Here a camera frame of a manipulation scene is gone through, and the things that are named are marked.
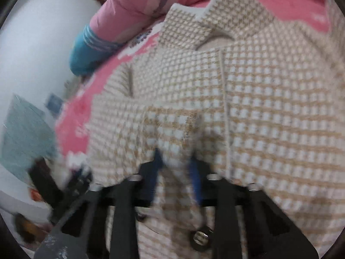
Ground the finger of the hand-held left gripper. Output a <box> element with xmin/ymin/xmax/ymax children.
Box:
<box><xmin>66</xmin><ymin>167</ymin><xmax>93</xmax><ymax>195</ymax></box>

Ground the beige white checked knit sweater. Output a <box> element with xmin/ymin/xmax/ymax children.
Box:
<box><xmin>86</xmin><ymin>0</ymin><xmax>345</xmax><ymax>259</ymax></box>

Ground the teal striped pillow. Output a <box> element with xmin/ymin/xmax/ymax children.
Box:
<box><xmin>69</xmin><ymin>24</ymin><xmax>127</xmax><ymax>76</ymax></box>

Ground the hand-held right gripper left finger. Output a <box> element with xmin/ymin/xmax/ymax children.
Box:
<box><xmin>34</xmin><ymin>148</ymin><xmax>165</xmax><ymax>259</ymax></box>

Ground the teal fuzzy cloth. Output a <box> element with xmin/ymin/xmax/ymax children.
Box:
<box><xmin>1</xmin><ymin>93</ymin><xmax>58</xmax><ymax>176</ymax></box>

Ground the pink floral bed blanket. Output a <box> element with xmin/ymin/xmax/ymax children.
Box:
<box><xmin>55</xmin><ymin>0</ymin><xmax>333</xmax><ymax>168</ymax></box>

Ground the dark brown item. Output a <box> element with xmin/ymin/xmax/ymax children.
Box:
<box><xmin>15</xmin><ymin>213</ymin><xmax>41</xmax><ymax>245</ymax></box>

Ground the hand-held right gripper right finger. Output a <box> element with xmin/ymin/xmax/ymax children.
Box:
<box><xmin>187</xmin><ymin>154</ymin><xmax>320</xmax><ymax>259</ymax></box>

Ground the pink quilt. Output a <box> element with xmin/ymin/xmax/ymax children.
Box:
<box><xmin>89</xmin><ymin>0</ymin><xmax>335</xmax><ymax>44</ymax></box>

